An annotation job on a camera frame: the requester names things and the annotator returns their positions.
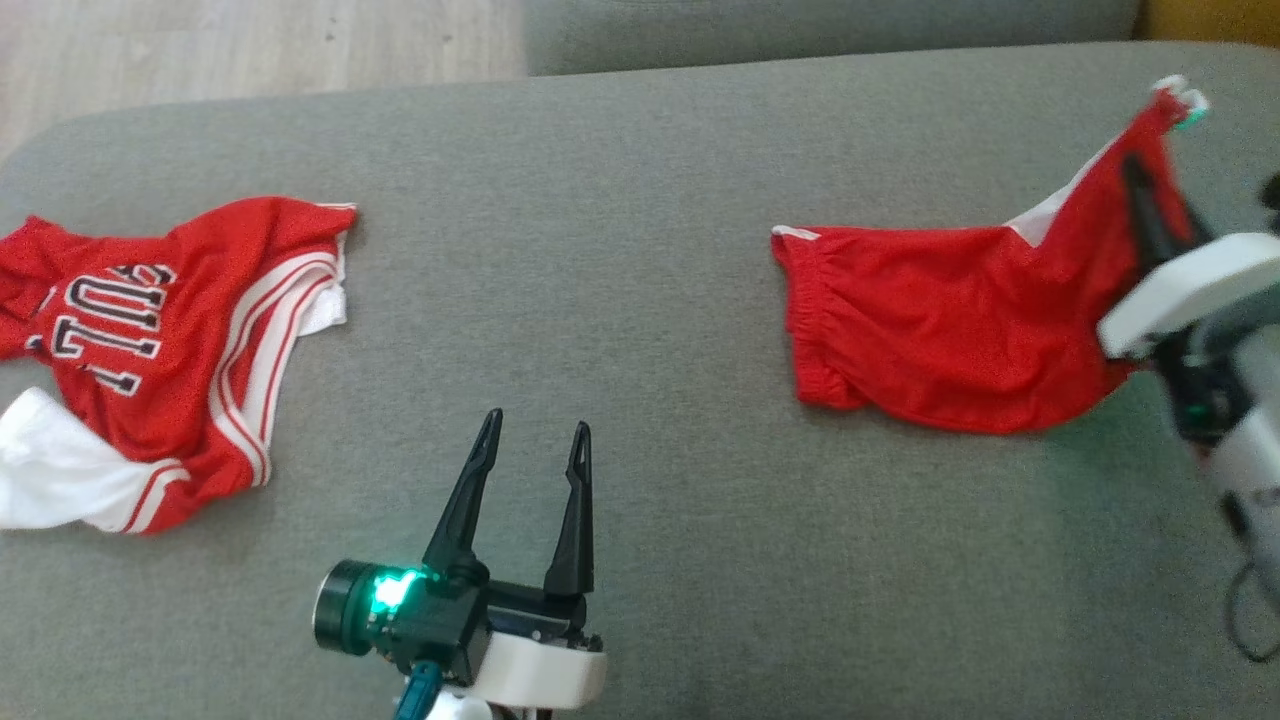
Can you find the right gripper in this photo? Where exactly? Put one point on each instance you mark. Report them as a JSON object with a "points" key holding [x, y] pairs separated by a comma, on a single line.
{"points": [[1190, 290]]}

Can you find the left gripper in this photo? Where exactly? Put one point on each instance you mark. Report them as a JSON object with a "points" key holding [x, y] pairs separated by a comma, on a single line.
{"points": [[450, 620]]}

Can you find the red shorts with white stripe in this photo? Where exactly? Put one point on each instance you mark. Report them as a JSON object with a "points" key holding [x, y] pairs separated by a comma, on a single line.
{"points": [[930, 320]]}

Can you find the red jersey with white sleeves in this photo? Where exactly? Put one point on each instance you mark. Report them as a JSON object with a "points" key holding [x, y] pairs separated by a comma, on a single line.
{"points": [[180, 350]]}

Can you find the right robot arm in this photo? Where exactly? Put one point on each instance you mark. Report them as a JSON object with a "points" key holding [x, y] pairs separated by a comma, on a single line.
{"points": [[1255, 470]]}

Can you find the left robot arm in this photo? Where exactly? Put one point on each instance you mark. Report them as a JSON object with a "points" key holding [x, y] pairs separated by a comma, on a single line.
{"points": [[460, 708]]}

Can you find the large grey sofa seat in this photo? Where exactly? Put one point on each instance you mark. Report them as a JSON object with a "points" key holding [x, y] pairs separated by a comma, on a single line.
{"points": [[600, 250]]}

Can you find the small grey sofa cushion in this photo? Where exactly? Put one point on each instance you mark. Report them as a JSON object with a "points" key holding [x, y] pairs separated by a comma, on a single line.
{"points": [[800, 35]]}

